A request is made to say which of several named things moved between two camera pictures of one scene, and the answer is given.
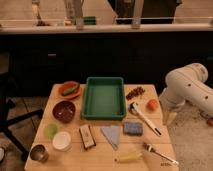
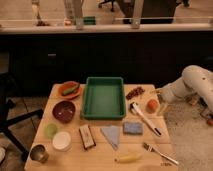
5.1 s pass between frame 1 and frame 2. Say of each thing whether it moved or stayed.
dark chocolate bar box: stayed
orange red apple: stayed
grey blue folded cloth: stayed
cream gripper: moved
